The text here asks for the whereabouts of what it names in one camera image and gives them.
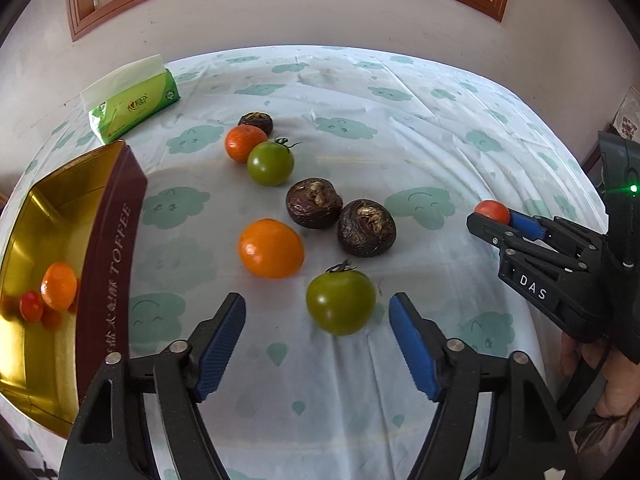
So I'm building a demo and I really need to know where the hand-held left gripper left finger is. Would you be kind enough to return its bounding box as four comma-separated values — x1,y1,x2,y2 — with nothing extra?
59,292,247,480

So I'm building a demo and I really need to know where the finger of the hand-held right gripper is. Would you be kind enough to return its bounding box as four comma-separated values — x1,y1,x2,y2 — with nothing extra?
466,212,604,274
509,211,607,252

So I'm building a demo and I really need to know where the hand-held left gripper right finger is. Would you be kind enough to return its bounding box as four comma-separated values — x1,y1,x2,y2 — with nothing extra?
388,292,583,480

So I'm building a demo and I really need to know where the red cherry tomato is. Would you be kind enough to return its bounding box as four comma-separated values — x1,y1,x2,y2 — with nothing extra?
474,200,512,226
19,290,45,323

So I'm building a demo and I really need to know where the green tomato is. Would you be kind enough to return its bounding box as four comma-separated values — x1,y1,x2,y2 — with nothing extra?
247,136,302,187
305,260,377,337

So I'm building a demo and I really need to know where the orange mandarin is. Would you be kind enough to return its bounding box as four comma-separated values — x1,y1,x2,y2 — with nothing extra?
238,218,305,280
40,262,79,311
224,125,268,163

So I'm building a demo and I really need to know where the large dark water chestnut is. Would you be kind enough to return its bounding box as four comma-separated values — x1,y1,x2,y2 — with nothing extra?
337,199,398,259
285,178,344,230

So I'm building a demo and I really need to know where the maroon and gold tin box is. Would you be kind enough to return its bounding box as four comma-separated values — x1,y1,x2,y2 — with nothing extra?
0,139,149,440

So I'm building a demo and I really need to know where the person's right hand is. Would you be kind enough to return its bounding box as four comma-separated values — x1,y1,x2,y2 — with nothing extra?
559,332,640,428

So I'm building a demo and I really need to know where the white cloud print tablecloth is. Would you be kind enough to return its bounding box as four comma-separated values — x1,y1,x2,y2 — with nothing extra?
0,45,618,480

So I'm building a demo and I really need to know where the small dark water chestnut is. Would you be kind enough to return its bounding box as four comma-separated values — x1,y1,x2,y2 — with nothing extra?
238,112,274,137

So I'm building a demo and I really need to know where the green tissue pack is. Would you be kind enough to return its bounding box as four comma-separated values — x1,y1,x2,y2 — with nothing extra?
80,53,181,145

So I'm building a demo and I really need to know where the wall poster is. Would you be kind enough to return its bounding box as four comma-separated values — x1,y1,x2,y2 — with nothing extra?
612,82,640,143

